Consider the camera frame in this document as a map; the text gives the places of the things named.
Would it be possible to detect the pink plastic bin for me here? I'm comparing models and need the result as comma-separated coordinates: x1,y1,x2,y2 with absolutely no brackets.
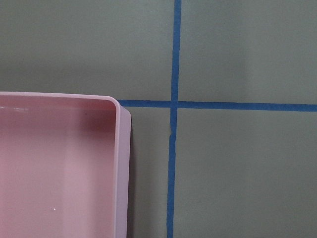
0,92,131,238

